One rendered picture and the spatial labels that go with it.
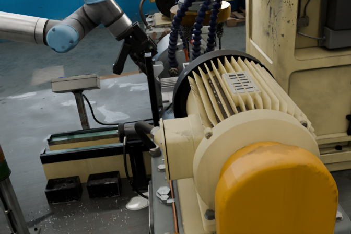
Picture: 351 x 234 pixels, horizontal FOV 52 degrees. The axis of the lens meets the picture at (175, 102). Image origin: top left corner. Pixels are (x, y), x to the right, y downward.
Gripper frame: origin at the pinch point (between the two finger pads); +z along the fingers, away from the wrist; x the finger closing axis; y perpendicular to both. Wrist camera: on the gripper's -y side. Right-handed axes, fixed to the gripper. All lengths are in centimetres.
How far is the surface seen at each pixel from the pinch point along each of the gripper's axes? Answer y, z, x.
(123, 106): -30, 16, 42
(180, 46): 12.2, -0.5, 15.1
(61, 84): -31.9, -15.5, 13.6
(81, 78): -24.7, -12.6, 14.2
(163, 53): 5.6, -1.8, 15.2
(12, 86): -205, 7, 294
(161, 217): 3, -7, -71
